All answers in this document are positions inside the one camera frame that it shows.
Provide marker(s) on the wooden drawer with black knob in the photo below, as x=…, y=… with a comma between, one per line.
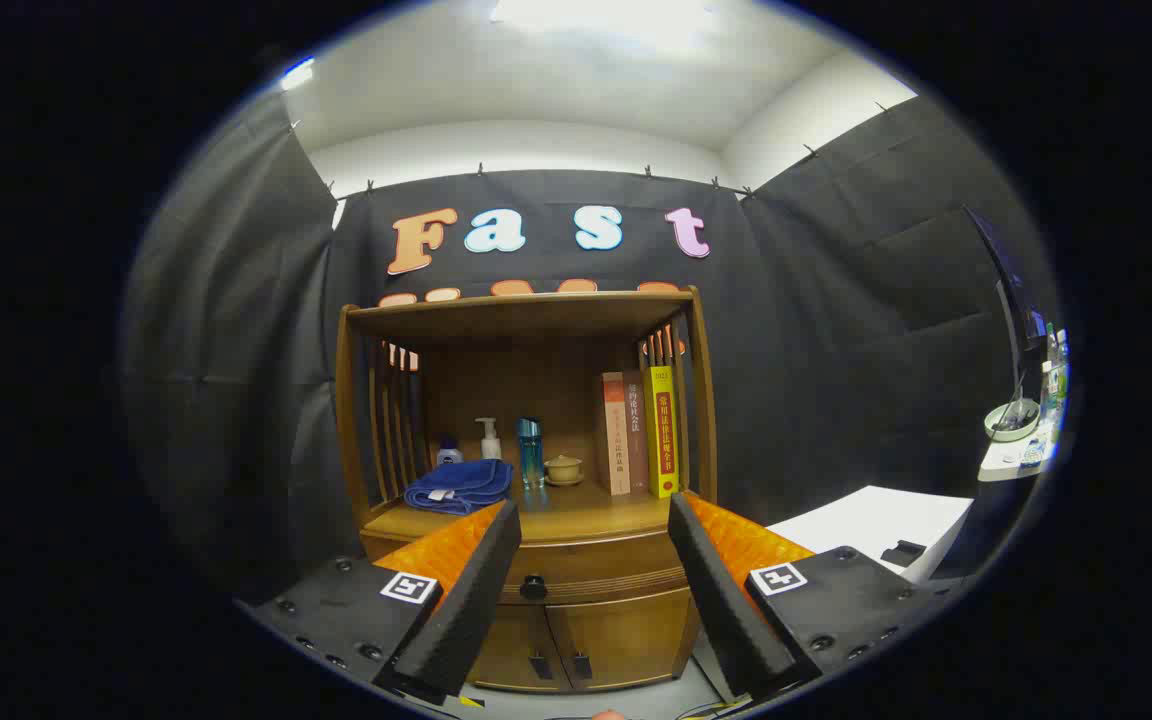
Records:
x=586, y=565

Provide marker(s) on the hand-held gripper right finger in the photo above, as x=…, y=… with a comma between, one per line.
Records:
x=721, y=600

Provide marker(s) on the white table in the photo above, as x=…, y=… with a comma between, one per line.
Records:
x=866, y=520

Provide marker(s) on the yellow book with red label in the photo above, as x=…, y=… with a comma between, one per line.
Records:
x=663, y=430

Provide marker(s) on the tall clear blue bottle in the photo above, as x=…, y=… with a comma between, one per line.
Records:
x=531, y=455

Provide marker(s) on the blue folded towel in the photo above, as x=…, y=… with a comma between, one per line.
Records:
x=461, y=485

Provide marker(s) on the white pump bottle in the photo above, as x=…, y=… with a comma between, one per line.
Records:
x=489, y=445

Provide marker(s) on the small white blue-capped bottle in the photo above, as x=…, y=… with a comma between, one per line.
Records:
x=449, y=455

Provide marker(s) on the white bowl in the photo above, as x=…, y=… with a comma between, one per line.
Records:
x=1011, y=422

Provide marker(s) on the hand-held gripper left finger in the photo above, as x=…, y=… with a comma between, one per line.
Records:
x=466, y=600

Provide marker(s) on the small black block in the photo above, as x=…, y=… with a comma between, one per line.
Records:
x=903, y=553

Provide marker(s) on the beige lidded teacup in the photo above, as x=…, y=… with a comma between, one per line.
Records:
x=564, y=469

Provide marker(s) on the wooden countertop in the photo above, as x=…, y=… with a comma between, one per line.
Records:
x=576, y=508

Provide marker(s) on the wooden cabinet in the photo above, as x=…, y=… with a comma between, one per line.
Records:
x=536, y=390

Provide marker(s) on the brown book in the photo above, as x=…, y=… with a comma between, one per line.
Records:
x=638, y=430

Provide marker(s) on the beige book with orange band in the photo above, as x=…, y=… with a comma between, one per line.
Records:
x=616, y=440

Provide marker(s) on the wooden cabinet door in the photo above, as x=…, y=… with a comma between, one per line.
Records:
x=521, y=640
x=626, y=635

